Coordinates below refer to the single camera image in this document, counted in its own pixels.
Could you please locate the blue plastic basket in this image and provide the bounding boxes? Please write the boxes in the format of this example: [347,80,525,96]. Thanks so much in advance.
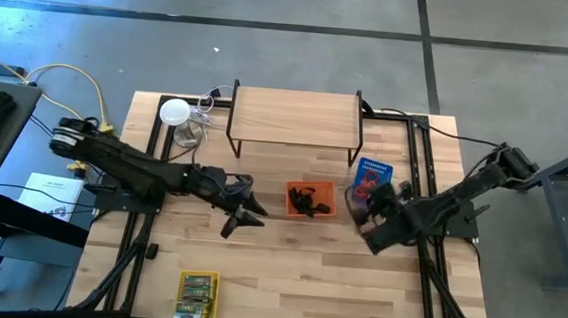
[350,156,395,208]

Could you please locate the wooden shelf riser black legs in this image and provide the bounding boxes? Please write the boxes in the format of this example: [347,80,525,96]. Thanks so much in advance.
[223,78,368,169]

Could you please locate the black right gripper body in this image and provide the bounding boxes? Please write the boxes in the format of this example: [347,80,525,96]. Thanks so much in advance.
[355,196,415,249]

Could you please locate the thin black cable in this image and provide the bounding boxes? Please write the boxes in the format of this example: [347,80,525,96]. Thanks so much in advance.
[0,182,97,213]

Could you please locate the white coiled cable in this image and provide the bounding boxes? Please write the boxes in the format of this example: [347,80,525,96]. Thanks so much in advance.
[184,81,234,152]

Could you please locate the yellow extension cable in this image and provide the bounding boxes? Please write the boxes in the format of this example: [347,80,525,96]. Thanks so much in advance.
[0,43,122,176]

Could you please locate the white dome table lamp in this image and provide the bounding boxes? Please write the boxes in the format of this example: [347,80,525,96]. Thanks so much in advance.
[157,96,208,150]

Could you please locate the white paper booklet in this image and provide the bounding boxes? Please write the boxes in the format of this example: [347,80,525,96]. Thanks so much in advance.
[16,171,86,225]

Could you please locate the orange plastic basket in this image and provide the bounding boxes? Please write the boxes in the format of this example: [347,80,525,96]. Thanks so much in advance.
[282,178,340,221]

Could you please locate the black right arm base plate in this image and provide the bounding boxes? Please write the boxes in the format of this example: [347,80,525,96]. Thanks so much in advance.
[408,195,492,242]

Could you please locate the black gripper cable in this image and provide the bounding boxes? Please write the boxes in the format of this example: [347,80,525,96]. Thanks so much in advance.
[210,169,257,201]
[341,182,371,236]

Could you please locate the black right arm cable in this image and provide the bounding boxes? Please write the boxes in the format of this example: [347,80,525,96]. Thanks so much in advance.
[376,106,508,149]

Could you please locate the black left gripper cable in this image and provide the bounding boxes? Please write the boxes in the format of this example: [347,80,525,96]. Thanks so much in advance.
[210,169,257,201]

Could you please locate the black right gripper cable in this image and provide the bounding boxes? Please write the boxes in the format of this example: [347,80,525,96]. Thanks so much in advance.
[341,182,371,236]

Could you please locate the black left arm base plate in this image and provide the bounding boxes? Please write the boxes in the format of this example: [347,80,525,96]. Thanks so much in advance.
[93,173,168,217]

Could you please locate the dark workbench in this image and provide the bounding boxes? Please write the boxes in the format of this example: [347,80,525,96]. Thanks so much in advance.
[0,78,101,309]

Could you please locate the dark blue table frame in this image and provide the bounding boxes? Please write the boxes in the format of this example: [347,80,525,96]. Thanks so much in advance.
[506,130,568,294]

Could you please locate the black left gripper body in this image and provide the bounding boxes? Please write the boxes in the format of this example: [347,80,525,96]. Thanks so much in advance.
[192,165,257,218]

